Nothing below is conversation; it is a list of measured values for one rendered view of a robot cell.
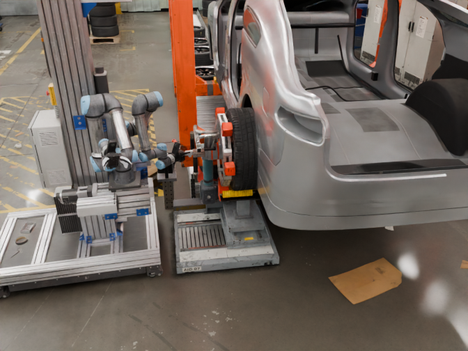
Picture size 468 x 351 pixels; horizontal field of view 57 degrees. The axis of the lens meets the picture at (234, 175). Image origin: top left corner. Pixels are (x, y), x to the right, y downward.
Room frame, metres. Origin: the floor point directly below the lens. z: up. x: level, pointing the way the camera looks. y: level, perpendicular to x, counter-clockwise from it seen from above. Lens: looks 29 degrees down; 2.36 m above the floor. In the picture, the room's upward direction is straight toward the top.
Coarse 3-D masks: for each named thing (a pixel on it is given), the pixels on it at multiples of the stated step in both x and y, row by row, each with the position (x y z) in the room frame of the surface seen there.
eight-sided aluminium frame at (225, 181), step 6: (222, 114) 3.19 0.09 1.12; (216, 120) 3.29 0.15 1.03; (222, 120) 3.22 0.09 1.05; (216, 126) 3.30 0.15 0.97; (216, 138) 3.32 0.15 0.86; (222, 138) 2.91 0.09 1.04; (228, 138) 2.91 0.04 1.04; (222, 144) 2.89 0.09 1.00; (228, 144) 2.88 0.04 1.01; (228, 150) 2.84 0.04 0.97; (228, 156) 2.86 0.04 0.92; (222, 162) 3.25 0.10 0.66; (222, 168) 3.21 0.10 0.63; (222, 180) 2.91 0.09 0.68; (228, 180) 2.87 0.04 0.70; (222, 186) 2.98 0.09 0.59
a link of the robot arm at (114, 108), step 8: (104, 96) 2.63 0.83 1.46; (112, 96) 2.66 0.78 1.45; (112, 104) 2.61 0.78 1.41; (120, 104) 2.65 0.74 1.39; (112, 112) 2.60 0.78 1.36; (120, 112) 2.61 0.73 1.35; (112, 120) 2.58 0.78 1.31; (120, 120) 2.57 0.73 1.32; (120, 128) 2.53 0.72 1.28; (120, 136) 2.49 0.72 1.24; (128, 136) 2.52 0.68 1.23; (120, 144) 2.47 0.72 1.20; (128, 144) 2.47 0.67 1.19; (120, 152) 2.46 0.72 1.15; (128, 152) 2.43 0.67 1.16; (136, 152) 2.46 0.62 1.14; (136, 160) 2.44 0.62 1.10
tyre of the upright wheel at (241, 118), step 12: (240, 108) 3.22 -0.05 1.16; (252, 108) 3.18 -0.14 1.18; (240, 120) 2.99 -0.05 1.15; (252, 120) 2.99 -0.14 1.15; (240, 132) 2.90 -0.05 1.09; (252, 132) 2.91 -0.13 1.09; (240, 144) 2.84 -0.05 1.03; (252, 144) 2.85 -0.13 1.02; (240, 156) 2.80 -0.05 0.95; (252, 156) 2.81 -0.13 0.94; (240, 168) 2.79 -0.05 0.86; (252, 168) 2.80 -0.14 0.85; (240, 180) 2.81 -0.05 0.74; (252, 180) 2.83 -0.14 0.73
